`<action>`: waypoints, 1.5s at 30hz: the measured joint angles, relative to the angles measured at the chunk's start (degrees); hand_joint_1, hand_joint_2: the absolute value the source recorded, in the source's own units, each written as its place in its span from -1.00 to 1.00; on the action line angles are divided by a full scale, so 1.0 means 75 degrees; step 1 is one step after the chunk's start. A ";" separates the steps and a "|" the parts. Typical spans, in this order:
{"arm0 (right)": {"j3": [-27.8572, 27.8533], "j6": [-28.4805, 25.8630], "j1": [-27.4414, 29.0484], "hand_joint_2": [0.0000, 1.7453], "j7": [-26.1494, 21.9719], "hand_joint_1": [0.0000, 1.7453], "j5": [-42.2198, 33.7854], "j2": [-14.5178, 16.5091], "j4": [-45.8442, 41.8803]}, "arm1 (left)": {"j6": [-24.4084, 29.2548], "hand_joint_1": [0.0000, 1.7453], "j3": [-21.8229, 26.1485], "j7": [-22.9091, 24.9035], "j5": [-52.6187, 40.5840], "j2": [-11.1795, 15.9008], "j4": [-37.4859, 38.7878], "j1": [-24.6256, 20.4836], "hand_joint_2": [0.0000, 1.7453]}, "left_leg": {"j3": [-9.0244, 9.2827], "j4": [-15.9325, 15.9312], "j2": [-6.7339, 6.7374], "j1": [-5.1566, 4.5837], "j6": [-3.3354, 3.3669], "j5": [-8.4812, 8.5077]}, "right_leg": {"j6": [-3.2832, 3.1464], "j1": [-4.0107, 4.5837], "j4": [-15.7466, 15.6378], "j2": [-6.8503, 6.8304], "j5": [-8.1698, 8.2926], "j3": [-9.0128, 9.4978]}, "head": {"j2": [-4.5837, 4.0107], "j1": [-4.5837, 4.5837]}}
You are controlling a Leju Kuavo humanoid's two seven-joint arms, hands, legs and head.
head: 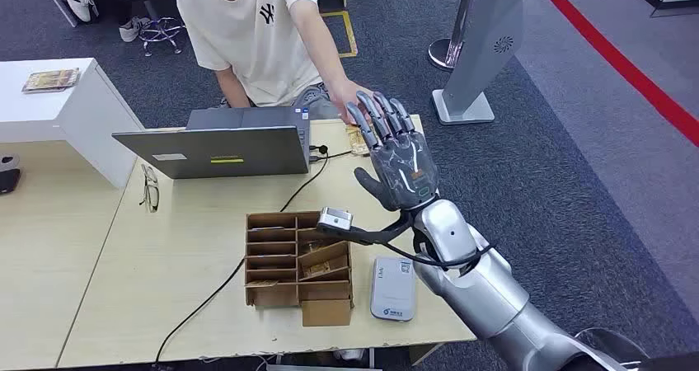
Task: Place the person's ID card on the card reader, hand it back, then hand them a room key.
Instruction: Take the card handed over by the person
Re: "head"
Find grey kiosk stand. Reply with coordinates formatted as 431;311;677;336
431;0;524;126

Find round glossy grey cover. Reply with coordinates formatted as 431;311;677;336
573;327;651;371

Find cardboard slot organizer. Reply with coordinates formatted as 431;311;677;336
244;211;355;309

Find white cabinet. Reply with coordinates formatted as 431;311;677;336
0;57;146;190

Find chrome stanchion post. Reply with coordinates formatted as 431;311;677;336
427;0;483;73

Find black and grey device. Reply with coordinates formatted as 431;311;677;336
0;154;23;196

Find person's left hand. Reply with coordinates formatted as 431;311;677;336
329;77;375;124

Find short black device cable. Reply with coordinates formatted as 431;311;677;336
308;148;356;163

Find stack of patterned cards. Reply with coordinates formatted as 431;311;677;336
21;68;82;94

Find pale grey card reader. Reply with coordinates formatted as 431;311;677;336
370;256;417;322

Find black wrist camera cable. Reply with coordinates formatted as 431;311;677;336
379;240;497;271

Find eyeglasses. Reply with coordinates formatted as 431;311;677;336
138;163;161;214

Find yellow floor tape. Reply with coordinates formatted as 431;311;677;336
319;10;359;59

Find tan table leg panel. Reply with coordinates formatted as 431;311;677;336
408;342;444;368

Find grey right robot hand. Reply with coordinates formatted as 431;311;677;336
345;90;441;214

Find gold patterned ID card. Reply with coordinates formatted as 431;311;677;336
345;124;373;157

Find long black power cable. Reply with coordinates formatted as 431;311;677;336
152;144;331;369

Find grey laptop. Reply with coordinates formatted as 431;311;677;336
111;106;312;181

